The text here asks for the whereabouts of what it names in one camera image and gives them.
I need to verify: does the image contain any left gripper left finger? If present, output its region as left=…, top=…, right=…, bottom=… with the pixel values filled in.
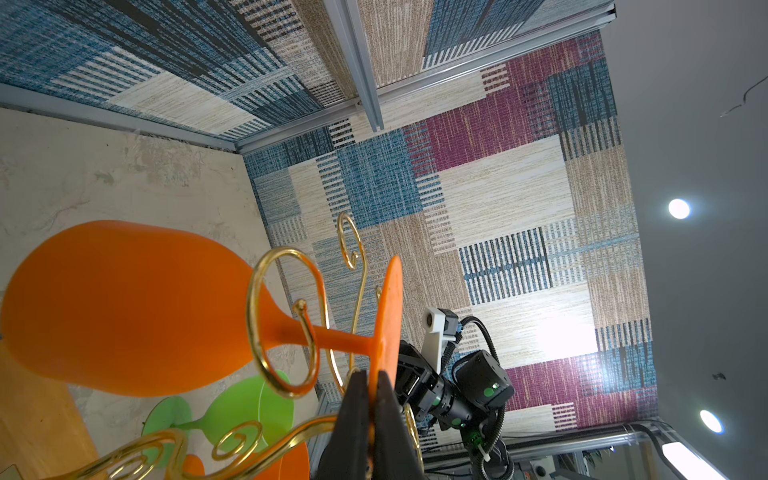
left=315, top=371, right=369, bottom=480

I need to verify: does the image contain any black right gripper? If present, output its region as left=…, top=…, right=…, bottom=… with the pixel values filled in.
left=394, top=340, right=444, bottom=420

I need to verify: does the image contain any orange wine glass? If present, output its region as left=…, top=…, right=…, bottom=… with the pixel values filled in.
left=1, top=220, right=403, bottom=398

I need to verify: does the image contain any orange wooden rack base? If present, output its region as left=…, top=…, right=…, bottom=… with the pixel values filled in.
left=1, top=345, right=99, bottom=479

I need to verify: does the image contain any gold wire glass rack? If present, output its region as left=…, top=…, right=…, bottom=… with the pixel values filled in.
left=35, top=211, right=424, bottom=480

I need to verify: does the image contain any curved ceiling light strip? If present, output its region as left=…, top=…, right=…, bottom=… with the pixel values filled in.
left=662, top=442, right=726, bottom=480

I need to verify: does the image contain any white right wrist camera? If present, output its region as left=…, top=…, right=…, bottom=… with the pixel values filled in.
left=421, top=307, right=459, bottom=374

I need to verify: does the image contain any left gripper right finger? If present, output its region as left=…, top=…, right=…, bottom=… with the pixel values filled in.
left=373, top=383, right=426, bottom=480

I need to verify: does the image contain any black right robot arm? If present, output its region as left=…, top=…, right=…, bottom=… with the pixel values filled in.
left=394, top=307, right=516, bottom=479

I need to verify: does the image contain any round ceiling spot light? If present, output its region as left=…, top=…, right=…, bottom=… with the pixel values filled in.
left=668, top=198, right=692, bottom=220

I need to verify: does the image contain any green wine glass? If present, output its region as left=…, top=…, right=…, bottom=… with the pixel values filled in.
left=142, top=376, right=294, bottom=451

